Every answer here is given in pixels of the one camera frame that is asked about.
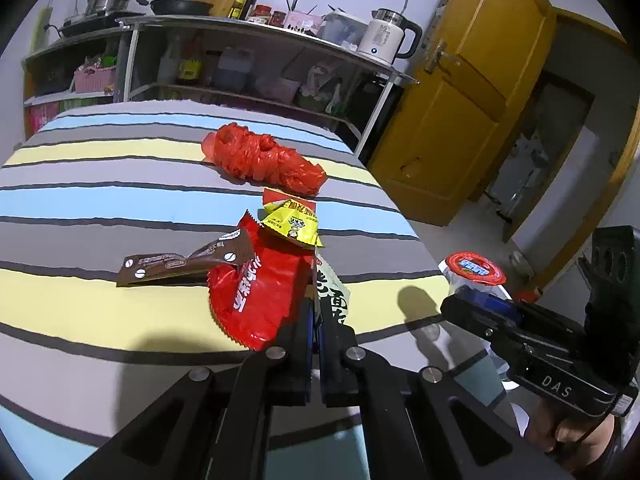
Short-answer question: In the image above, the yellow power strip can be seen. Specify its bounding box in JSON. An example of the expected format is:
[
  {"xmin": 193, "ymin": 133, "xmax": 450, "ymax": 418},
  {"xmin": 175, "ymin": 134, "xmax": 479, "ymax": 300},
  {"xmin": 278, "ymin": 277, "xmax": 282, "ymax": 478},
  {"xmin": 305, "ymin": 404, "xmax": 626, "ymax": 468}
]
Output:
[{"xmin": 32, "ymin": 5, "xmax": 51, "ymax": 53}]

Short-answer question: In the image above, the pink woven basket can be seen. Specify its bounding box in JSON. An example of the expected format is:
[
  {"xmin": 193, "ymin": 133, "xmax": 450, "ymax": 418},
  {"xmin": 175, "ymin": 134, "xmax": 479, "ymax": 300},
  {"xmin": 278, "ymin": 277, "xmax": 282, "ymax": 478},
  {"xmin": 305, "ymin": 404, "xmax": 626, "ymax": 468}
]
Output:
[{"xmin": 74, "ymin": 62, "xmax": 118, "ymax": 95}]

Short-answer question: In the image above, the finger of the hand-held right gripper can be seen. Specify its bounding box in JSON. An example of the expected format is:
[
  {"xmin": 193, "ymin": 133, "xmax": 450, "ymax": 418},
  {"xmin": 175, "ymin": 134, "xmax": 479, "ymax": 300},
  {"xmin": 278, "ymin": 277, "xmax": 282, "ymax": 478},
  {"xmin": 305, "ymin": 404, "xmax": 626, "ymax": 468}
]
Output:
[
  {"xmin": 440, "ymin": 294, "xmax": 506, "ymax": 346},
  {"xmin": 457, "ymin": 285, "xmax": 523, "ymax": 326}
]

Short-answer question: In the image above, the low kitchen rack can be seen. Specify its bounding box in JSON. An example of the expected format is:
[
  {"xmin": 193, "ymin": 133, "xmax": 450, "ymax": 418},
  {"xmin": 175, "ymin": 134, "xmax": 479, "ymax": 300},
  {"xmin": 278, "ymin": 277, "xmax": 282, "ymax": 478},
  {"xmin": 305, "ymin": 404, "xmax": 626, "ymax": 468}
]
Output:
[{"xmin": 22, "ymin": 25, "xmax": 132, "ymax": 138}]

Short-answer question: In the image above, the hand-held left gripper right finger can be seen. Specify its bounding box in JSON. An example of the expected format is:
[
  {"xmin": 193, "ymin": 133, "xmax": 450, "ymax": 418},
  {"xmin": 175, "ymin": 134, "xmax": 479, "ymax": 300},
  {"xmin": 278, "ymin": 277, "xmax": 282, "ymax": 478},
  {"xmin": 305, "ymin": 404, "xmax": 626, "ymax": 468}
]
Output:
[{"xmin": 317, "ymin": 302, "xmax": 576, "ymax": 480}]

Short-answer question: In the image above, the white plastic bottle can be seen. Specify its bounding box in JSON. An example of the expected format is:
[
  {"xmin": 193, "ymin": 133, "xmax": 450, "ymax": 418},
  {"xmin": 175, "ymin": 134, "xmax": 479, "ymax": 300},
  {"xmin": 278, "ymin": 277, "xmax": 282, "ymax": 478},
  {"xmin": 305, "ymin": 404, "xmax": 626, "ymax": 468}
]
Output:
[{"xmin": 157, "ymin": 35, "xmax": 181, "ymax": 86}]

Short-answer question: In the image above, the person's right hand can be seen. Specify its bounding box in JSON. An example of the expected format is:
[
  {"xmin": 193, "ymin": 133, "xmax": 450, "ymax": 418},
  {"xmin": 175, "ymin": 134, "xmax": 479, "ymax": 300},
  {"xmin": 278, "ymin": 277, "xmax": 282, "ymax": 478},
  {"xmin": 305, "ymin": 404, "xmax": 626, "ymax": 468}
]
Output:
[{"xmin": 527, "ymin": 395, "xmax": 617, "ymax": 471}]

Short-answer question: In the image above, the striped bed sheet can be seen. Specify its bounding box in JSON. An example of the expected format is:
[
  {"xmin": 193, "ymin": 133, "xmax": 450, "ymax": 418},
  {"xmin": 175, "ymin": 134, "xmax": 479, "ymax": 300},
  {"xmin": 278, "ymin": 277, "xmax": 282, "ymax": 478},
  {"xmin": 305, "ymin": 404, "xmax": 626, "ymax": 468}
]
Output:
[{"xmin": 0, "ymin": 99, "xmax": 506, "ymax": 480}]

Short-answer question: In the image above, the yellow wooden door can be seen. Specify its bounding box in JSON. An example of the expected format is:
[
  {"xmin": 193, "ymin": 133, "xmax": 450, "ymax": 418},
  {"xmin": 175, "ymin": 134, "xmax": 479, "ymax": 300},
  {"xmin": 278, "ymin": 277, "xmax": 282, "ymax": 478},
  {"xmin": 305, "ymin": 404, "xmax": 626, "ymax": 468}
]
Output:
[{"xmin": 367, "ymin": 0, "xmax": 558, "ymax": 228}]

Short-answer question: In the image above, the large red snack packet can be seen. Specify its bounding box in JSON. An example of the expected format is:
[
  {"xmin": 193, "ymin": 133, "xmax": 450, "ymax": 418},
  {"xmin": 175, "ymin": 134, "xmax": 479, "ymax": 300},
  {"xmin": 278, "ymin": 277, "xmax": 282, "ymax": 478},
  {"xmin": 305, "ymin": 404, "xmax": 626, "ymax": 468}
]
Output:
[{"xmin": 207, "ymin": 212, "xmax": 317, "ymax": 352}]

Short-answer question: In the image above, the white electric kettle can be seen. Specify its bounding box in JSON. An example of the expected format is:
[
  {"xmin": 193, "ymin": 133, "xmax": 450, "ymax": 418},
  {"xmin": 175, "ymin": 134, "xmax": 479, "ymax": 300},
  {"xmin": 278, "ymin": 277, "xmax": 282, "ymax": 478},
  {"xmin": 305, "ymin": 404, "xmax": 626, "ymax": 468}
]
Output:
[{"xmin": 356, "ymin": 8, "xmax": 423, "ymax": 65}]

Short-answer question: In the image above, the red plastic bag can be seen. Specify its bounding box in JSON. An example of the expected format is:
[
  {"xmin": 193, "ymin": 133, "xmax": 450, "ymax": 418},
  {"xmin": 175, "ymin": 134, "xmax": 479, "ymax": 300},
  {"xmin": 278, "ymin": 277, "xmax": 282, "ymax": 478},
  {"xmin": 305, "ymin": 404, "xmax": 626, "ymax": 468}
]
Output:
[{"xmin": 201, "ymin": 122, "xmax": 327, "ymax": 195}]

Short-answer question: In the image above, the clear plastic container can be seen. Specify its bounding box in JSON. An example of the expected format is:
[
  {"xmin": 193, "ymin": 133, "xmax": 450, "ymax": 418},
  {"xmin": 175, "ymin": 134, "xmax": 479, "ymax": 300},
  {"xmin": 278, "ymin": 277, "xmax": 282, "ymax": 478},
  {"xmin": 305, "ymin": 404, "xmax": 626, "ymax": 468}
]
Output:
[{"xmin": 320, "ymin": 10, "xmax": 368, "ymax": 48}]

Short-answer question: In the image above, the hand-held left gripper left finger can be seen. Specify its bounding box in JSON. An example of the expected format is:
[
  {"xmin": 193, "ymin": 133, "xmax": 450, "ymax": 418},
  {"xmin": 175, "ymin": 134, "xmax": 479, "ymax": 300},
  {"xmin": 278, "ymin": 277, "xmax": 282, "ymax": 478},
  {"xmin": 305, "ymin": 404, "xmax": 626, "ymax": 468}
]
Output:
[{"xmin": 65, "ymin": 266, "xmax": 317, "ymax": 480}]

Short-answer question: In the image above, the yellow label oil bottle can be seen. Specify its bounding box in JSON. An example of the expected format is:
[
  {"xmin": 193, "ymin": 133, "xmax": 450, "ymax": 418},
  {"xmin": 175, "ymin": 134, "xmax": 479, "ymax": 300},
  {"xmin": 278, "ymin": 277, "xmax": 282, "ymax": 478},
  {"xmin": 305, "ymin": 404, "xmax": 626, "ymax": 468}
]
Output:
[{"xmin": 177, "ymin": 35, "xmax": 203, "ymax": 86}]

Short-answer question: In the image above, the pink plastic bowl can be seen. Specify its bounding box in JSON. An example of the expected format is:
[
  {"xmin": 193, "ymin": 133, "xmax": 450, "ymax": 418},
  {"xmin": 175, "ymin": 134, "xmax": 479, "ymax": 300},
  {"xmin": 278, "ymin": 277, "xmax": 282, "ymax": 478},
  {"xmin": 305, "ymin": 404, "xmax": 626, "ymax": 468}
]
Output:
[{"xmin": 257, "ymin": 72, "xmax": 298, "ymax": 101}]

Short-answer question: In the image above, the bundle of plastic bags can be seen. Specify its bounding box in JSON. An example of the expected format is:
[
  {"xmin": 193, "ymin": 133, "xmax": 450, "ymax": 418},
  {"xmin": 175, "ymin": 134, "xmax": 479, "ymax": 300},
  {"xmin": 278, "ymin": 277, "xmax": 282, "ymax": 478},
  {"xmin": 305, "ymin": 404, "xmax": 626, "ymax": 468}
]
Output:
[{"xmin": 297, "ymin": 62, "xmax": 351, "ymax": 113}]

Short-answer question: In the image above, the pink utensil holder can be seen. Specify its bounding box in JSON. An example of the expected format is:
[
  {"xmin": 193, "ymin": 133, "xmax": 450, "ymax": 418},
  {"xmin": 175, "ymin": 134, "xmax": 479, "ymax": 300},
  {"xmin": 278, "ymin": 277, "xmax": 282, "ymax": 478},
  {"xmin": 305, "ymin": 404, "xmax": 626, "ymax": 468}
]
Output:
[{"xmin": 284, "ymin": 9, "xmax": 325, "ymax": 35}]

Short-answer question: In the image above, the small red yellow packet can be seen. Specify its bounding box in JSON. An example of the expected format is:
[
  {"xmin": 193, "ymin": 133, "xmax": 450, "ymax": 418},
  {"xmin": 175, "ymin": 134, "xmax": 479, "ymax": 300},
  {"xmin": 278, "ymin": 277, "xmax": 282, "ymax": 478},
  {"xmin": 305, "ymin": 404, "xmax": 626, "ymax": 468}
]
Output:
[{"xmin": 262, "ymin": 187, "xmax": 317, "ymax": 216}]

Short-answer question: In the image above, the metal door handle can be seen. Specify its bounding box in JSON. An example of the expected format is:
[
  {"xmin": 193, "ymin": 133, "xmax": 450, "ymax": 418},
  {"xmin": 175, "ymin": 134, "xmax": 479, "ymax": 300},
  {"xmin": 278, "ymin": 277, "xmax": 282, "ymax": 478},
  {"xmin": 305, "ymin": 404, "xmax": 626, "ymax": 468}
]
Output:
[{"xmin": 424, "ymin": 40, "xmax": 463, "ymax": 73}]

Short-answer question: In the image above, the blue plastic jug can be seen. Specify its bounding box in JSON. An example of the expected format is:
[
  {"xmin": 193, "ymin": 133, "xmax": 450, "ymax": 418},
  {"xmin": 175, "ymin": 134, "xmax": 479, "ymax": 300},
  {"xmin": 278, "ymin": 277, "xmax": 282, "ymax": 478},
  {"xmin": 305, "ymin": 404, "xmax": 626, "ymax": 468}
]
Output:
[{"xmin": 217, "ymin": 47, "xmax": 253, "ymax": 88}]

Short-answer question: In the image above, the small yellow snack packet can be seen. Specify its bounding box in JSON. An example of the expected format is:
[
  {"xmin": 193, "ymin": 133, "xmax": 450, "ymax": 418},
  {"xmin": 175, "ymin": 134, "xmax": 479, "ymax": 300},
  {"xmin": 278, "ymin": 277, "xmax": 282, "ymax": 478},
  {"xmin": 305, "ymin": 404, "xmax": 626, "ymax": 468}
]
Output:
[{"xmin": 259, "ymin": 199, "xmax": 325, "ymax": 250}]

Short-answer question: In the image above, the jelly cup red lid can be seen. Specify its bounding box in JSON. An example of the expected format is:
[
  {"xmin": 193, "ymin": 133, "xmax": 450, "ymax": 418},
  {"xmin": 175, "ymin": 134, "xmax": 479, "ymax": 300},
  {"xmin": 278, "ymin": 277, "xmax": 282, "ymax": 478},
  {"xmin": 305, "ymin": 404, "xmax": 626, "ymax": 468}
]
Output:
[{"xmin": 439, "ymin": 252, "xmax": 507, "ymax": 311}]

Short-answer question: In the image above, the black induction cooker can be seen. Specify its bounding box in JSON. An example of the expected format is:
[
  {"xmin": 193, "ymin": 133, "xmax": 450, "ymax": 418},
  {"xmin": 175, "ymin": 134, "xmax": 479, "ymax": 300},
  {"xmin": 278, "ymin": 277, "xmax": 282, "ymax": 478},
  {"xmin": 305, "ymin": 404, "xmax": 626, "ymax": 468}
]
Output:
[{"xmin": 60, "ymin": 10, "xmax": 146, "ymax": 36}]

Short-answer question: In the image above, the tall metal kitchen rack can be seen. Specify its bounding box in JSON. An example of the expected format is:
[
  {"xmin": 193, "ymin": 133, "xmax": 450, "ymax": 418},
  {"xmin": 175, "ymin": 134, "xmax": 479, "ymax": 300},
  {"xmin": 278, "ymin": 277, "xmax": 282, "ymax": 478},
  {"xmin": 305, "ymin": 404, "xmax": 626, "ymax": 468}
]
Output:
[{"xmin": 116, "ymin": 14, "xmax": 416, "ymax": 153}]

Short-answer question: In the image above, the white snack packet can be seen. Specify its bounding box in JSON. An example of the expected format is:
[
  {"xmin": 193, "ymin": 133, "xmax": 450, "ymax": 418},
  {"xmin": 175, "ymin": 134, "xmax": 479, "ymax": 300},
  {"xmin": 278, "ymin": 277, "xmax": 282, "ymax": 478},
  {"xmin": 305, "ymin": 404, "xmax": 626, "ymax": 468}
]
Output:
[{"xmin": 316, "ymin": 255, "xmax": 353, "ymax": 328}]

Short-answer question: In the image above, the brown snack wrapper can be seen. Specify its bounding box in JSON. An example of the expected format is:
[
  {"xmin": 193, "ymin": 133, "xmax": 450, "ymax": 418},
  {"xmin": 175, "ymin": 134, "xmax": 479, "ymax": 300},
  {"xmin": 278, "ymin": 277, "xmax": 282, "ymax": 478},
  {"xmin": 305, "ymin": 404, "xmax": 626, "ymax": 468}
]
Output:
[{"xmin": 116, "ymin": 227, "xmax": 253, "ymax": 288}]

